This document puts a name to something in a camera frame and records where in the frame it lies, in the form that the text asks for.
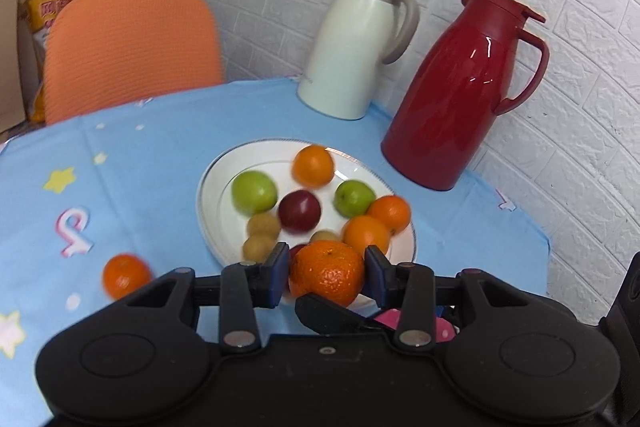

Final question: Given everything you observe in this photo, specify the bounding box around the mandarin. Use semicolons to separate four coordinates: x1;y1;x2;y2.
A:
102;254;153;300
367;195;411;235
288;241;364;307

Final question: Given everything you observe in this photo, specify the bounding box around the brown longan front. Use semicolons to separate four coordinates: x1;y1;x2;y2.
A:
242;234;278;263

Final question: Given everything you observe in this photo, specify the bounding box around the brown longan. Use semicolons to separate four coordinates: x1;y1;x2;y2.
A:
246;212;282;239
242;234;278;263
309;230;342;243

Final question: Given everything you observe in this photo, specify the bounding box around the large orange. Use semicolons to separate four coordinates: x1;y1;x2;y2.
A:
292;144;335;188
342;215;392;255

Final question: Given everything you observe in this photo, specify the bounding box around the dark red plum back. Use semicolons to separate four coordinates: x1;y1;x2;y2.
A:
278;190;322;234

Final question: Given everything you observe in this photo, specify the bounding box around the dark red plum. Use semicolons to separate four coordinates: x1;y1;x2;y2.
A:
278;190;322;234
290;243;307;261

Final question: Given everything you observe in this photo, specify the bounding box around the green apple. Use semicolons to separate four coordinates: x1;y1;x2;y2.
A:
231;170;278;217
333;180;376;219

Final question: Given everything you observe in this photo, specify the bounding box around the dark red plum front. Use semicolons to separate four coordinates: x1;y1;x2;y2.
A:
290;243;307;261

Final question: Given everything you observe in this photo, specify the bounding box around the white ceramic plate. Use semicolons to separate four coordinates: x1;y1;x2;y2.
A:
195;137;418;312

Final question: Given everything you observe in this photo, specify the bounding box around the blue cartoon tablecloth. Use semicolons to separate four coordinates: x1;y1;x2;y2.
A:
1;79;550;426

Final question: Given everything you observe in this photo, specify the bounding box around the red thermos jug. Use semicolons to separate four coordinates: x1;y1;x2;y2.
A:
381;0;550;191

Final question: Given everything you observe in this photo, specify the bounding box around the white thermos jug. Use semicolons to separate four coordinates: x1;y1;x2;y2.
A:
297;0;420;120

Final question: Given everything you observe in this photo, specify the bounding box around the orange chair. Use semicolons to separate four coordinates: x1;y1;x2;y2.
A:
43;0;224;124

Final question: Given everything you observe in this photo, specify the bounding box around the brown cardboard box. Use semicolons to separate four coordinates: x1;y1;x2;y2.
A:
0;0;25;133

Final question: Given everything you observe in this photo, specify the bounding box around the yellow snack bag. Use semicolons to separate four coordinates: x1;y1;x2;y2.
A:
22;0;111;122

